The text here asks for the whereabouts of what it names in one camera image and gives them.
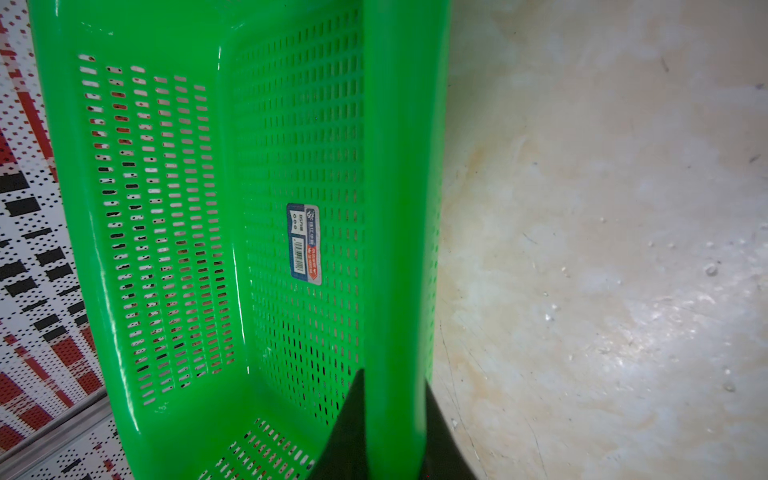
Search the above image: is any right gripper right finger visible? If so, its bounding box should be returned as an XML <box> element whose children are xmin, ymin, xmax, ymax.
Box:
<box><xmin>419</xmin><ymin>384</ymin><xmax>476</xmax><ymax>480</ymax></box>

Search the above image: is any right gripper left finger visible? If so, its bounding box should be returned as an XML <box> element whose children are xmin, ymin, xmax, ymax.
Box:
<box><xmin>309</xmin><ymin>369</ymin><xmax>366</xmax><ymax>480</ymax></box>

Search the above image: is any basket label sticker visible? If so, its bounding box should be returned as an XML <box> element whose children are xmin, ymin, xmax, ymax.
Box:
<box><xmin>286</xmin><ymin>203</ymin><xmax>322</xmax><ymax>286</ymax></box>

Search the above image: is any green plastic basket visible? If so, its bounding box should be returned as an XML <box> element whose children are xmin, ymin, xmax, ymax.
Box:
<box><xmin>28</xmin><ymin>1</ymin><xmax>451</xmax><ymax>479</ymax></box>

